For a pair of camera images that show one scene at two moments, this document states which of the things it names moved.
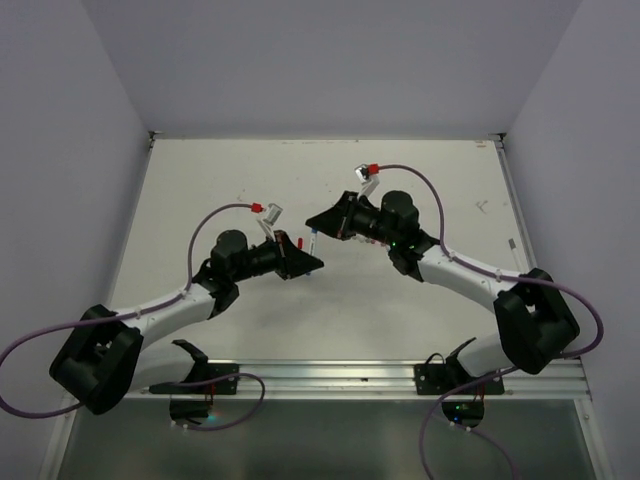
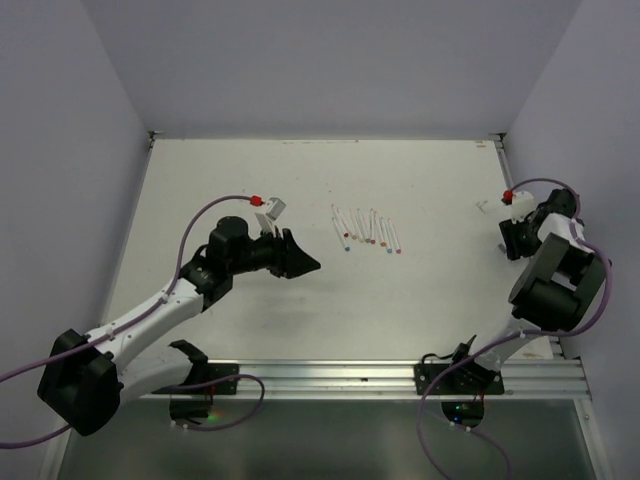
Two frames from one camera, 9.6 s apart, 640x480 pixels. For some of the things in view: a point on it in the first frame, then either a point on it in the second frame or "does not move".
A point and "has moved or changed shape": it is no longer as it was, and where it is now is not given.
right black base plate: [439, 379] does not move
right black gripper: [339, 217] to [514, 247]
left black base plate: [204, 373] does not move
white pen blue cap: [313, 239] has moved or changed shape
